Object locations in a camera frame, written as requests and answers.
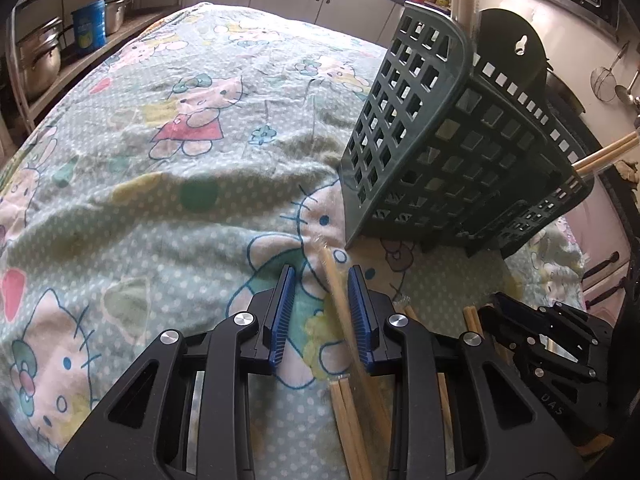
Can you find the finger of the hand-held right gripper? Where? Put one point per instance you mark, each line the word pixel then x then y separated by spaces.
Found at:
pixel 580 345
pixel 512 327

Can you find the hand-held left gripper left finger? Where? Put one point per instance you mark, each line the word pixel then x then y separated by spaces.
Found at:
pixel 281 320

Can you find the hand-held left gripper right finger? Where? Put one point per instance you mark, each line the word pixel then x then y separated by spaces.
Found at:
pixel 361 325

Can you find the green plastic utensil basket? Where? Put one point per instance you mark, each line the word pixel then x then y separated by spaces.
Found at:
pixel 425 125

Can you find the pink blanket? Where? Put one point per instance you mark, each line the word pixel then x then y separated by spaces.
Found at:
pixel 595 240

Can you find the cartoon cat printed blanket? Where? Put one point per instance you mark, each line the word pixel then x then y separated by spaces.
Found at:
pixel 150 210

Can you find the steel ladle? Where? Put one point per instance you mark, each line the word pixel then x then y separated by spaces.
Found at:
pixel 625 91

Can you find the metal shelf rack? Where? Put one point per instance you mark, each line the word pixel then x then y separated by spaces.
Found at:
pixel 125 22

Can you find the small steel pot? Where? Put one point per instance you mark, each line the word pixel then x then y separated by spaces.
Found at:
pixel 119 14

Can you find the blue tin can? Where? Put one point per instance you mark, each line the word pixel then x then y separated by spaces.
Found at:
pixel 90 25

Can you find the large steel pot with lid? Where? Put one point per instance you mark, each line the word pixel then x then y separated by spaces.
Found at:
pixel 40 62

